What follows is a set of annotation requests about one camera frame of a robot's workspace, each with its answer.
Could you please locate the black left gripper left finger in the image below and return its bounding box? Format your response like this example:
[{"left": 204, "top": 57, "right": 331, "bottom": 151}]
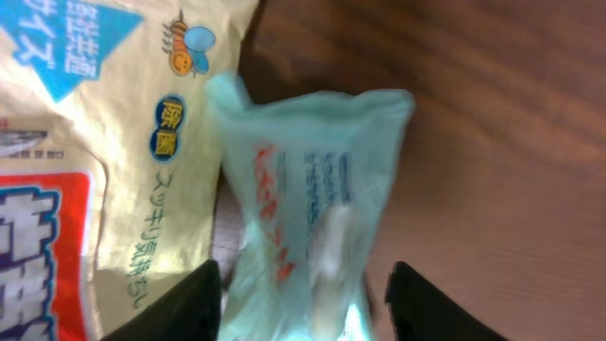
[{"left": 103, "top": 260, "right": 222, "bottom": 341}]

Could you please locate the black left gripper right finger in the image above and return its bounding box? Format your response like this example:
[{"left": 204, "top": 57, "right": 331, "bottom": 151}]
[{"left": 385, "top": 261, "right": 506, "bottom": 341}]

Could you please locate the yellow snack bag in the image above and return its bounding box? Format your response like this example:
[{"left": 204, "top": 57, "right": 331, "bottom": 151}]
[{"left": 1, "top": 0, "right": 258, "bottom": 340}]

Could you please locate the teal wet wipes pack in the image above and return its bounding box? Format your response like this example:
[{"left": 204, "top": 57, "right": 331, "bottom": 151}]
[{"left": 205, "top": 73, "right": 415, "bottom": 341}]

